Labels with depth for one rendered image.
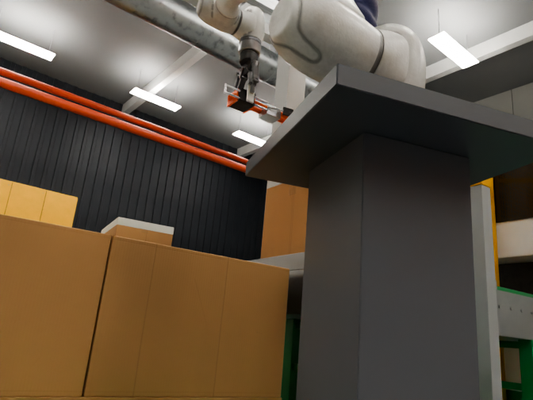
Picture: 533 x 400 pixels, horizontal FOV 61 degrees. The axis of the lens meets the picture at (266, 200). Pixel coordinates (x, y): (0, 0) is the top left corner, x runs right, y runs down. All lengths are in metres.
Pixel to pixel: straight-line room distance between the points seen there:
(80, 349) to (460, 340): 0.86
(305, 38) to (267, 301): 0.85
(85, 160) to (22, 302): 11.66
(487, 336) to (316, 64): 1.16
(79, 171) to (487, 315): 11.63
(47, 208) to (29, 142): 3.89
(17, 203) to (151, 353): 7.64
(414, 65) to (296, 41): 0.28
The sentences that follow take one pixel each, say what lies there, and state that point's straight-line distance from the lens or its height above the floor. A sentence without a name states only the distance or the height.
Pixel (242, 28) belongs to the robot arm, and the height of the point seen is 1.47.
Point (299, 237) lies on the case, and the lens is 1.76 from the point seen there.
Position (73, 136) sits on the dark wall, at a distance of 12.88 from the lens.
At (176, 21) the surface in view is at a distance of 7.67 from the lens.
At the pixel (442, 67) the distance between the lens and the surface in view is 10.62.
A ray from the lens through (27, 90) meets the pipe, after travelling 9.71.
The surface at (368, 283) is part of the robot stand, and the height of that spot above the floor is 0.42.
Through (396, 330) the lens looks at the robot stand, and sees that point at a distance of 0.85.
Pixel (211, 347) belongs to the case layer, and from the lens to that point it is 1.39.
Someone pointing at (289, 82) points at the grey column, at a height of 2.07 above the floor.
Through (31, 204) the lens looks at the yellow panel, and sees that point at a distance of 8.87.
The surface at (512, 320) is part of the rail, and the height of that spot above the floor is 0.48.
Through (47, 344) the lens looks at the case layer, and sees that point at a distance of 1.24.
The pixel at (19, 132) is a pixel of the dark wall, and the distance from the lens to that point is 12.57.
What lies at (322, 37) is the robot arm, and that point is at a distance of 0.96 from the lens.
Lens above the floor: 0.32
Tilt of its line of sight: 17 degrees up
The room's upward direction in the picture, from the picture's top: 5 degrees clockwise
